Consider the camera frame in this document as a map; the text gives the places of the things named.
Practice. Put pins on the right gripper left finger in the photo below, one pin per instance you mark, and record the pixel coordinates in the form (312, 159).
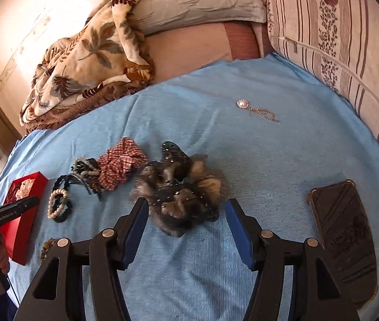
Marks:
(129, 230)

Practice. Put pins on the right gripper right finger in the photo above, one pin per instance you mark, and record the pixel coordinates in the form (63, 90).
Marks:
(245, 232)

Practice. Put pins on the white cherry print scrunchie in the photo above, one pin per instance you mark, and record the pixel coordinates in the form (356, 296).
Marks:
(25, 189)

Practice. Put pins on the black grey tulle scrunchie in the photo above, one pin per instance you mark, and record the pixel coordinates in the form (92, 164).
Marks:
(181, 190)

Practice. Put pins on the black claw hair clip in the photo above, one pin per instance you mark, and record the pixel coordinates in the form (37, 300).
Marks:
(85, 172)

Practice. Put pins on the red shallow tray box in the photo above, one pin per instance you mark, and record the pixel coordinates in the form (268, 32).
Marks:
(17, 232)

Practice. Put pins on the red plaid scrunchie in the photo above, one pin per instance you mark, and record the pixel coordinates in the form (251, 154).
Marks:
(118, 162)

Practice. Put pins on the smartphone in dark case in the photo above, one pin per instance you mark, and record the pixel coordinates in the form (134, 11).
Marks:
(346, 236)

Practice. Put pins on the light blue bed sheet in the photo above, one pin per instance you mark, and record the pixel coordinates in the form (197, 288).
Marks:
(266, 128)

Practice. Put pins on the leaf print quilt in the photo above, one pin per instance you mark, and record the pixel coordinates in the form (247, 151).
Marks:
(109, 49)

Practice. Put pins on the pink brown mattress cover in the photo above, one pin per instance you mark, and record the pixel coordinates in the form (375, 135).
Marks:
(183, 50)

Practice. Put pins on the striped floral pillow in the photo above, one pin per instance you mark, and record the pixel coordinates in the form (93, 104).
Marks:
(337, 41)

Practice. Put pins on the grey pillow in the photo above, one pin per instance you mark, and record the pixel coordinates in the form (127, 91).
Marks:
(154, 16)

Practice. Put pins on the pearl pendant with chain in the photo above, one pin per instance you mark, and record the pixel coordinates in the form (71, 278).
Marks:
(266, 114)

